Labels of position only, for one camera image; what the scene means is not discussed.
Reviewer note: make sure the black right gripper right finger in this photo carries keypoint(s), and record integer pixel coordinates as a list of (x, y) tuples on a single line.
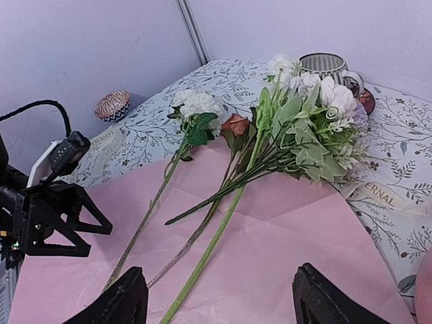
[(318, 300)]

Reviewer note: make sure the striped ceramic cup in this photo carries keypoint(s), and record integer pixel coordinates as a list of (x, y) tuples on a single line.
[(329, 64)]

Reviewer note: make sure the white blossom flower stem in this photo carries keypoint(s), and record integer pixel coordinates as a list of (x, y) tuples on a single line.
[(280, 71)]

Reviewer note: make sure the left aluminium frame post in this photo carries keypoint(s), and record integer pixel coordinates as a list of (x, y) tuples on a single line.
[(193, 31)]

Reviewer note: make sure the tall pink vase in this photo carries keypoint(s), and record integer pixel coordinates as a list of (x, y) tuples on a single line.
[(422, 294)]

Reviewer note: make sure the pink wrapping paper sheet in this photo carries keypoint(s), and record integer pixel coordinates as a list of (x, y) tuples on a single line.
[(279, 224)]

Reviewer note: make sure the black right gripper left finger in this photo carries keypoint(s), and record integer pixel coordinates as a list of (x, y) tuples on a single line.
[(126, 301)]

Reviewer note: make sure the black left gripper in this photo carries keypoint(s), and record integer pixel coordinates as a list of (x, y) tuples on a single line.
[(26, 226)]

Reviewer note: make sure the green leafy white stem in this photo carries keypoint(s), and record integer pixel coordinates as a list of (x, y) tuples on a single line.
[(315, 133)]

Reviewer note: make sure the dusty orange rose stem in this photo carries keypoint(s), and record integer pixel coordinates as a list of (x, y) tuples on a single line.
[(217, 167)]

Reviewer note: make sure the cream printed ribbon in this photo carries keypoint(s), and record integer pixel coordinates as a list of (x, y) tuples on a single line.
[(102, 147)]

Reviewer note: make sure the white peony flower stem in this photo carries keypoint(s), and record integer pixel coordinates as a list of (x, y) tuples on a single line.
[(200, 116)]

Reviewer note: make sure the floral patterned tablecloth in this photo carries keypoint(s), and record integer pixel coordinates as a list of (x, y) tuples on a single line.
[(399, 138)]

